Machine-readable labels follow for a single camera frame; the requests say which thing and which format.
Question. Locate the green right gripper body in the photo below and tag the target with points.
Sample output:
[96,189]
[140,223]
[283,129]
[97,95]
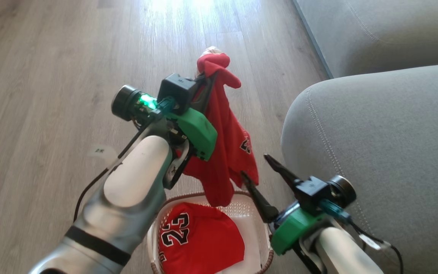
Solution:
[291,228]

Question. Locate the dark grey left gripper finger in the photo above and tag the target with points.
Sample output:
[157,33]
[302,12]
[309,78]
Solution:
[201,79]
[206,97]

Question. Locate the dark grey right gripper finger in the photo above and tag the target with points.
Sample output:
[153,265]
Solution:
[262,205]
[285,174]

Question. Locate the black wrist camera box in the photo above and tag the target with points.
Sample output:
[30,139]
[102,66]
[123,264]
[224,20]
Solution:
[310,192]
[177,91]

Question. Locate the white perforated laundry basket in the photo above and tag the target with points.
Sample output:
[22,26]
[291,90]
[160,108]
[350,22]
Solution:
[249,213]

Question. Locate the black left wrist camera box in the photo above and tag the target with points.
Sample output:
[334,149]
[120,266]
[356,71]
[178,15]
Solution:
[177,91]

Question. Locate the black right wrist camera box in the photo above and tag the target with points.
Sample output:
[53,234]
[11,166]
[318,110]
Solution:
[310,192]

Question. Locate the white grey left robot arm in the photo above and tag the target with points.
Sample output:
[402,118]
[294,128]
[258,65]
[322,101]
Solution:
[135,179]

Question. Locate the red jersey number 23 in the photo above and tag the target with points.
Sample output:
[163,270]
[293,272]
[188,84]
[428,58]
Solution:
[211,236]

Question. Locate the red clothing with white trim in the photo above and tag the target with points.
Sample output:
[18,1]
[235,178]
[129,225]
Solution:
[226,152]

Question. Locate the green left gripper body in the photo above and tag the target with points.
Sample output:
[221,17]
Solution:
[198,131]

